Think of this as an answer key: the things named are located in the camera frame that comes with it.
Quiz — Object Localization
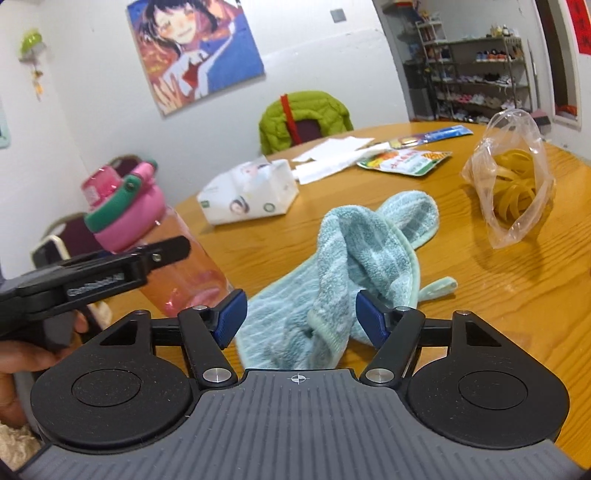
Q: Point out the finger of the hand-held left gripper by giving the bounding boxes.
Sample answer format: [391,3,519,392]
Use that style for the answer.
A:
[133,236,192,285]

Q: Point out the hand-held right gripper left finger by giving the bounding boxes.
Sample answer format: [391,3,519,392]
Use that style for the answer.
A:
[99,288,249,387]

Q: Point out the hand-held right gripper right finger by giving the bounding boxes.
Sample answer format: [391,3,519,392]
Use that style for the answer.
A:
[355,290,507,387]

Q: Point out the pink water bottle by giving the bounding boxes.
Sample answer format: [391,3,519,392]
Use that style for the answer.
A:
[82,157,248,320]

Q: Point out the teal striped towel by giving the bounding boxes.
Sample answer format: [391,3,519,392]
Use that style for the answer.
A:
[235,189,458,371]

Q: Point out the person's left hand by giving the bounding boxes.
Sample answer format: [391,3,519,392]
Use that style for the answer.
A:
[0,313,89,428]

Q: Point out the smartphone in cream case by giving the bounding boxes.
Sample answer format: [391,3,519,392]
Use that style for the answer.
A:
[30,234,71,269]

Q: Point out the maroon banquet chair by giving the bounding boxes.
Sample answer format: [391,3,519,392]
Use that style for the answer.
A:
[41,211,109,259]
[288,117,322,144]
[107,154,145,178]

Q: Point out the white tissue pack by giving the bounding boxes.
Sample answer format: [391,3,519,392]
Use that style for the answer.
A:
[197,156,300,226]

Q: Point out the green orange snack packet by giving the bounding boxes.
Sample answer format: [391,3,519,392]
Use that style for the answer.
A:
[356,148,454,177]

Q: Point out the green puffer jacket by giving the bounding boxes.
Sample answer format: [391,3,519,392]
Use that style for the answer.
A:
[259,91,354,156]

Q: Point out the blue flat packet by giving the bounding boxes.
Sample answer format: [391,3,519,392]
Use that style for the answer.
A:
[390,124,474,151]

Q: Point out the bunch of yellow rubber bands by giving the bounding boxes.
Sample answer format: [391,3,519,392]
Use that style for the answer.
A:
[491,150,539,220]

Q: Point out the clear plastic bag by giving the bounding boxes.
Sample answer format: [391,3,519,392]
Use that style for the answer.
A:
[462,109,555,250]

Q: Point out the black cabinet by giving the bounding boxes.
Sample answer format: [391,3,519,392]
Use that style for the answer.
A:
[403,60,431,119]

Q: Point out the rows of shoes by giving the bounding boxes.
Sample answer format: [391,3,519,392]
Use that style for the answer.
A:
[436,46,528,121]

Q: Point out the tall narrow metal rack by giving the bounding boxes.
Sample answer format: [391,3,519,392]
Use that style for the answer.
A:
[414,17,447,89]

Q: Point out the metal shoe rack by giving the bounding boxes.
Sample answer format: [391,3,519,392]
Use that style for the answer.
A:
[428,37,533,125]

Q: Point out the red paper couplet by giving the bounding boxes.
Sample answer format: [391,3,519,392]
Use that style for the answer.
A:
[565,0,591,54]

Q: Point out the teal wall frame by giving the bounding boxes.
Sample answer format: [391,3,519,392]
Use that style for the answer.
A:
[0,95,11,150]

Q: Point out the red strap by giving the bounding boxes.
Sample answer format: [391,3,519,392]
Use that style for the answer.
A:
[280,93,299,140]

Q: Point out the wall poster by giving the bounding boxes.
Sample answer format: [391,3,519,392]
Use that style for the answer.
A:
[126,0,268,117]

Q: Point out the green wall ornament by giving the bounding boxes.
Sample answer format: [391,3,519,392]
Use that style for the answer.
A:
[18,28,48,100]

